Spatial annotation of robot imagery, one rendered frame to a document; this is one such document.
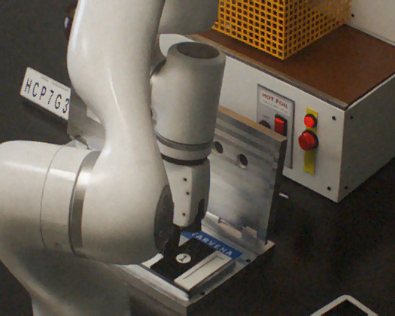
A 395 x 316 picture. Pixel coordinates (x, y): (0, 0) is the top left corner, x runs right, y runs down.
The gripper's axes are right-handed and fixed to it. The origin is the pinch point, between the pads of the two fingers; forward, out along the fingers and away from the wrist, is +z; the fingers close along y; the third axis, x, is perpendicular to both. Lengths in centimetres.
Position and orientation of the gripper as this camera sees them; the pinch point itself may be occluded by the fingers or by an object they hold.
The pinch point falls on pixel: (168, 241)
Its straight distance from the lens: 204.7
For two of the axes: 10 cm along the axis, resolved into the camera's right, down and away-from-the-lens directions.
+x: 6.5, -2.6, 7.2
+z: -1.4, 8.9, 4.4
